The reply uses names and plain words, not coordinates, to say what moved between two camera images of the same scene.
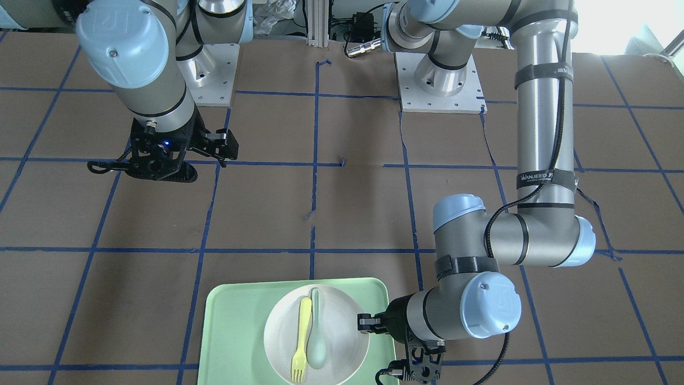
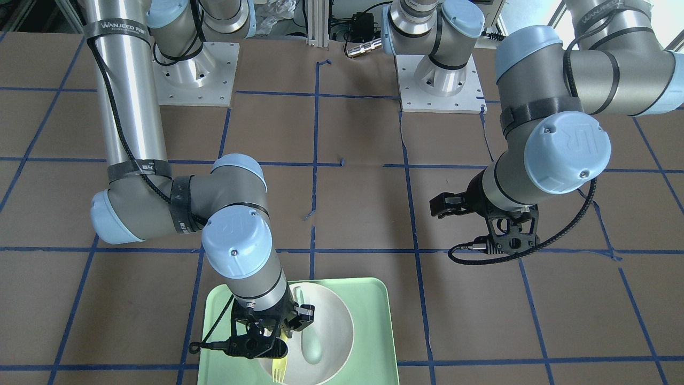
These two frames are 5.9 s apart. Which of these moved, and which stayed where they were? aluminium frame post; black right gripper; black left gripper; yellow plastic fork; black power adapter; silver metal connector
Moved: black left gripper; black right gripper; yellow plastic fork
Stayed: aluminium frame post; silver metal connector; black power adapter
